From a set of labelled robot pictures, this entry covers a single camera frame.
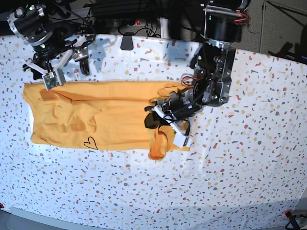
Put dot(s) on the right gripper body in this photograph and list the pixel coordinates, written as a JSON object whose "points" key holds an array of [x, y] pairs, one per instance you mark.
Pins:
{"points": [[49, 46]]}

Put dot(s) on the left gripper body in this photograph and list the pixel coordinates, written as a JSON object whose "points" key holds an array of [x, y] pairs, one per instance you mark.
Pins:
{"points": [[181, 104]]}

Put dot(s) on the yellow T-shirt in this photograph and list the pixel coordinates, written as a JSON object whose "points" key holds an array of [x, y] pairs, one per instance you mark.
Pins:
{"points": [[100, 116]]}

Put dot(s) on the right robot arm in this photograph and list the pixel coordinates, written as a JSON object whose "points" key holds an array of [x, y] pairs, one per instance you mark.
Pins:
{"points": [[43, 25]]}

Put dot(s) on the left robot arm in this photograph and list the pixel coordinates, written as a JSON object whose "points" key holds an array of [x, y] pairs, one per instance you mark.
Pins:
{"points": [[214, 61]]}

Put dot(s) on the black power strip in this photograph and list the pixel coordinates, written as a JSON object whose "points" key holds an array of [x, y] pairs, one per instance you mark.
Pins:
{"points": [[120, 22]]}

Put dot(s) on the black table clamp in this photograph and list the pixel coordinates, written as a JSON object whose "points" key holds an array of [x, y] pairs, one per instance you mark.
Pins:
{"points": [[127, 42]]}

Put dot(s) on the terrazzo pattern table cloth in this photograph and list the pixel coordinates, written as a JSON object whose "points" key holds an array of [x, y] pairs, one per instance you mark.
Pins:
{"points": [[247, 164]]}

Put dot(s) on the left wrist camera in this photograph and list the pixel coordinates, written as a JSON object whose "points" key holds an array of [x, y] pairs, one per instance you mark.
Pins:
{"points": [[182, 140]]}

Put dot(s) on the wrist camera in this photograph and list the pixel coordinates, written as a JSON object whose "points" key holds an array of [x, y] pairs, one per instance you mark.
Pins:
{"points": [[182, 140], [53, 79]]}

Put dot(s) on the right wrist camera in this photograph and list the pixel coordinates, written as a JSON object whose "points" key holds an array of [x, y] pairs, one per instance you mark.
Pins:
{"points": [[53, 79]]}

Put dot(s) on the aluminium profile post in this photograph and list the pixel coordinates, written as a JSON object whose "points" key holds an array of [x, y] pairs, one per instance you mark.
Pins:
{"points": [[164, 28]]}

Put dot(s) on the red clamp handle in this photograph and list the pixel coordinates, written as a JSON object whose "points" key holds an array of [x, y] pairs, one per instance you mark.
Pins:
{"points": [[292, 223]]}

